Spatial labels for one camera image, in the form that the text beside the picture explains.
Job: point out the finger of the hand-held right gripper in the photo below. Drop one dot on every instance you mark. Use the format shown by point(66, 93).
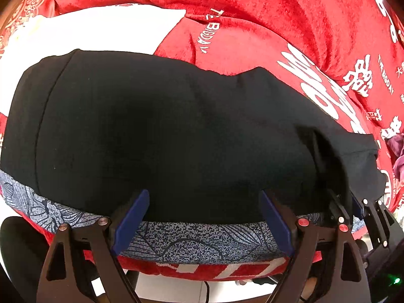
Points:
point(377, 219)
point(338, 210)

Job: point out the purple cloth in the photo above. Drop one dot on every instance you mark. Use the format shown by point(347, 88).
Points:
point(397, 150)

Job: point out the black pants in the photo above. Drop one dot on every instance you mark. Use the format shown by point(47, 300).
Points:
point(176, 139)

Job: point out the grey floral patterned cloth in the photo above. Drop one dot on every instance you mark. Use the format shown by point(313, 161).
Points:
point(202, 240)

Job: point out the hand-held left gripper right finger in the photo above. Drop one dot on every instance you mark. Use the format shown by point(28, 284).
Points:
point(277, 224)

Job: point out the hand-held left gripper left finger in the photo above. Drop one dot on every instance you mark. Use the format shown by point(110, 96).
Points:
point(131, 219)

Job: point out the red printed blanket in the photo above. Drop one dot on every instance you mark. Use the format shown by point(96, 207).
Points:
point(268, 28)

